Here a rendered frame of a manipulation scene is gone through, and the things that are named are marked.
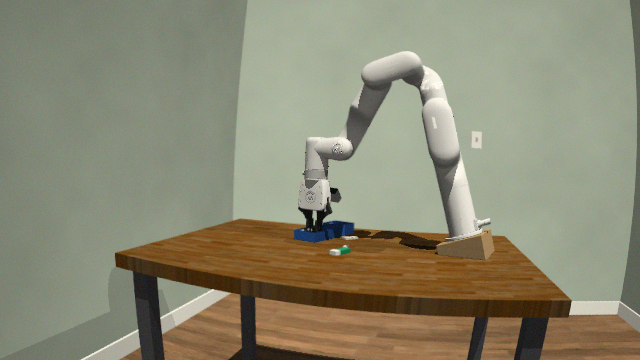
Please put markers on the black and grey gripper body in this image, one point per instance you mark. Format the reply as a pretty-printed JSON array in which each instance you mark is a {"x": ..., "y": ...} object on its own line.
[{"x": 314, "y": 194}]

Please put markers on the blue three-compartment bin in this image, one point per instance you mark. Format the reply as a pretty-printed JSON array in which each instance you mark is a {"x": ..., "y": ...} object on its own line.
[{"x": 329, "y": 231}]

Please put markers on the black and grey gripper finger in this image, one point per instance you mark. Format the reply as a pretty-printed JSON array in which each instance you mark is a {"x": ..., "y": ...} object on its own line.
[
  {"x": 320, "y": 216},
  {"x": 308, "y": 215}
]

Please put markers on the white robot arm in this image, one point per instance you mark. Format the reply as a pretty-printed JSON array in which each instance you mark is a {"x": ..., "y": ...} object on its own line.
[{"x": 439, "y": 129}]

